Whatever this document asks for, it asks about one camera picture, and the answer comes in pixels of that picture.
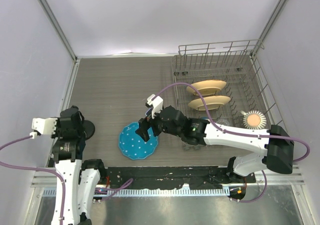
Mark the phone with light blue case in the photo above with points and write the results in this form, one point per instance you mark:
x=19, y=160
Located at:
x=148, y=112

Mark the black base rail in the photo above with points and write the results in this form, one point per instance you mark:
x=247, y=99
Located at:
x=172, y=177

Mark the metal wire dish rack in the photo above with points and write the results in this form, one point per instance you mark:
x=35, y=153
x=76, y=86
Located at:
x=230, y=72

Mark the white ribbed cup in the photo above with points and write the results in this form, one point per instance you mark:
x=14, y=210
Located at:
x=254, y=119

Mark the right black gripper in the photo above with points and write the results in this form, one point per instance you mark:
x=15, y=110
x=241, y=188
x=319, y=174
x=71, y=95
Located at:
x=145, y=124

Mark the blue polka dot plate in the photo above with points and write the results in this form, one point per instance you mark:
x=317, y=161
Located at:
x=133, y=146

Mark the beige plate rear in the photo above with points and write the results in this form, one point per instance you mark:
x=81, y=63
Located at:
x=209, y=87

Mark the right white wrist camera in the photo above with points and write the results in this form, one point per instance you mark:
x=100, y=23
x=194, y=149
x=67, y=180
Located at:
x=156, y=103

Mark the clear glass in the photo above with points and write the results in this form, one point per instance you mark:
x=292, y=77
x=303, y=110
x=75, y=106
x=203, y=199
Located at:
x=223, y=122

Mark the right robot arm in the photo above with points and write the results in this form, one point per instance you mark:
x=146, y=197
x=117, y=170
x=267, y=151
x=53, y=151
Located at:
x=269, y=148

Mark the black phone stand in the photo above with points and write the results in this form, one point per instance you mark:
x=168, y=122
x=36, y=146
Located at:
x=89, y=129

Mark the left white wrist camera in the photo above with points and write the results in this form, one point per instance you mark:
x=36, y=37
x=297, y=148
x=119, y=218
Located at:
x=43, y=126

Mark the beige plate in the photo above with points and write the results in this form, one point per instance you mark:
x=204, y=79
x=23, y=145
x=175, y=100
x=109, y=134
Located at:
x=209, y=87
x=212, y=102

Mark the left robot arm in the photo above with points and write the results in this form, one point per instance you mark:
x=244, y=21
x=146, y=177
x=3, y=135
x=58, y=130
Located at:
x=77, y=178

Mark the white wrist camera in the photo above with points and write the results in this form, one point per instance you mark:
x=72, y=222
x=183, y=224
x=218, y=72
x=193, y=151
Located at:
x=43, y=126
x=156, y=103

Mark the beige plate front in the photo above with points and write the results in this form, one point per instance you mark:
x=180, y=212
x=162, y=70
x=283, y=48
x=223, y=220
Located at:
x=212, y=102

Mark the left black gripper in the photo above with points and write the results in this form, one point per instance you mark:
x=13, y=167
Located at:
x=58, y=133

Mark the white cable duct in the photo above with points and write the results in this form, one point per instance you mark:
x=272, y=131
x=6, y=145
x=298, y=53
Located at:
x=183, y=192

